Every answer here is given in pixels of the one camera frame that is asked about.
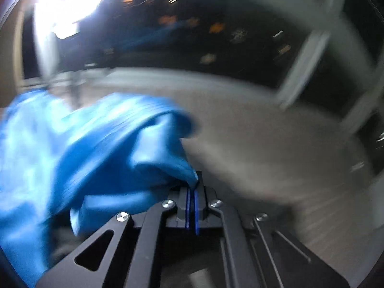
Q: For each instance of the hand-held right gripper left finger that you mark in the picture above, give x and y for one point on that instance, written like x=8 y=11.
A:
x=188 y=213

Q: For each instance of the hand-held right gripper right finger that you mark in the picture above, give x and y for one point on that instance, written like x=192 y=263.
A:
x=197 y=216

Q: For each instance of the blue pinstriped zip jacket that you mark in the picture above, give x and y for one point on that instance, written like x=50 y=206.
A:
x=90 y=156

